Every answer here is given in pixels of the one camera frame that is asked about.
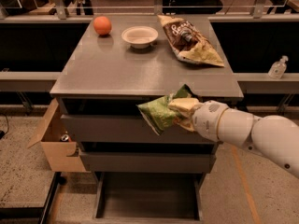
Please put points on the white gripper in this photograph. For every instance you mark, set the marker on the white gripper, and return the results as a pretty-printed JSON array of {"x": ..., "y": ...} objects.
[{"x": 207, "y": 118}]

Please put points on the green jalapeno chip bag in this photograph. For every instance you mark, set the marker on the green jalapeno chip bag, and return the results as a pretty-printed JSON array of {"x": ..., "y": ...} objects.
[{"x": 157, "y": 113}]

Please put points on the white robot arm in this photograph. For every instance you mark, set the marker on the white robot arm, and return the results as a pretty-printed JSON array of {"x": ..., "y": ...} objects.
[{"x": 273, "y": 137}]

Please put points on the grey middle drawer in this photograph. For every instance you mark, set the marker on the grey middle drawer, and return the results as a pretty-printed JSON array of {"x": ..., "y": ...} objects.
[{"x": 149, "y": 157}]

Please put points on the grey drawer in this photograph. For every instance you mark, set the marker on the grey drawer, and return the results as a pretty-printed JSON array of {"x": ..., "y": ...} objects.
[
  {"x": 145, "y": 198},
  {"x": 125, "y": 129},
  {"x": 149, "y": 157}
]

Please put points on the brown chip bag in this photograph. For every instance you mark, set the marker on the brown chip bag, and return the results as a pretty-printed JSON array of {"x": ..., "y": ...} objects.
[{"x": 188, "y": 43}]

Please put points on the grey drawer cabinet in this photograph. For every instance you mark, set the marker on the grey drawer cabinet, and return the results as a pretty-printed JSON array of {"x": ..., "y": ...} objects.
[{"x": 106, "y": 76}]

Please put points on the grey top drawer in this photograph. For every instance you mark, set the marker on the grey top drawer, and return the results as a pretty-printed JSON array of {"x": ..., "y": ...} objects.
[{"x": 125, "y": 129}]

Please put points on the grey bottom drawer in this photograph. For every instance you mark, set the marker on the grey bottom drawer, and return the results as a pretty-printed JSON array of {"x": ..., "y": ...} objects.
[{"x": 145, "y": 198}]

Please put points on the grey metal railing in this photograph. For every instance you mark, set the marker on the grey metal railing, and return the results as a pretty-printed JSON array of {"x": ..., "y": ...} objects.
[{"x": 248, "y": 82}]

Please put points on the white paper bowl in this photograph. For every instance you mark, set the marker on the white paper bowl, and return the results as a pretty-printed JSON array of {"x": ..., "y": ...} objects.
[{"x": 139, "y": 37}]

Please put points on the clear sanitizer bottle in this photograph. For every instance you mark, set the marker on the clear sanitizer bottle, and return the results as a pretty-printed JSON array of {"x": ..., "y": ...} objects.
[{"x": 278, "y": 68}]

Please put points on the black office chair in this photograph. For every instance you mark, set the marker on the black office chair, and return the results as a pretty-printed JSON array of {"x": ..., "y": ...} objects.
[{"x": 192, "y": 6}]

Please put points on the orange fruit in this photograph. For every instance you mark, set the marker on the orange fruit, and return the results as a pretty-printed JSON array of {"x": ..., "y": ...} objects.
[{"x": 102, "y": 25}]

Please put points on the soda can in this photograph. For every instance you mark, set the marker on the soda can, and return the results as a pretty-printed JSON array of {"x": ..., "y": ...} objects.
[{"x": 65, "y": 138}]

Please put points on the cardboard box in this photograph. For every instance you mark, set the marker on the cardboard box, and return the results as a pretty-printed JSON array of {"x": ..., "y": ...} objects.
[{"x": 61, "y": 156}]

